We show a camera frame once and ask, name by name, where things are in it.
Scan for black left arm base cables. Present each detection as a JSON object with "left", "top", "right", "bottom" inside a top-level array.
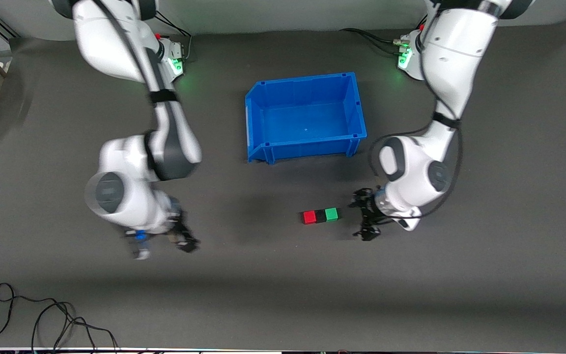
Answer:
[{"left": 339, "top": 15, "right": 427, "bottom": 56}]

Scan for black right arm base cables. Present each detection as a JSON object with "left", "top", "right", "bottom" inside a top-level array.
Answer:
[{"left": 154, "top": 10, "right": 194, "bottom": 63}]

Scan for blue plastic storage bin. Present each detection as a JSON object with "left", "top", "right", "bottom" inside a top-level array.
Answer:
[{"left": 245, "top": 72, "right": 368, "bottom": 165}]

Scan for loose black cable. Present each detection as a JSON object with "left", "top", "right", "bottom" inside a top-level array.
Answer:
[{"left": 0, "top": 282, "right": 119, "bottom": 353}]

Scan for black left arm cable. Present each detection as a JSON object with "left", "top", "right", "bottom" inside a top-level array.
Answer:
[{"left": 368, "top": 29, "right": 464, "bottom": 221}]

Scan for black arm base cables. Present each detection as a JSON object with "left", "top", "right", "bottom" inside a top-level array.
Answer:
[
  {"left": 339, "top": 15, "right": 427, "bottom": 56},
  {"left": 154, "top": 10, "right": 194, "bottom": 63}
]

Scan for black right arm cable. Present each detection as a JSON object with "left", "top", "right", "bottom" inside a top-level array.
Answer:
[{"left": 91, "top": 0, "right": 162, "bottom": 99}]

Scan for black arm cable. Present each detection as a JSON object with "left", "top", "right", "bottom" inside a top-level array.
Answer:
[
  {"left": 91, "top": 0, "right": 162, "bottom": 99},
  {"left": 368, "top": 29, "right": 464, "bottom": 221}
]

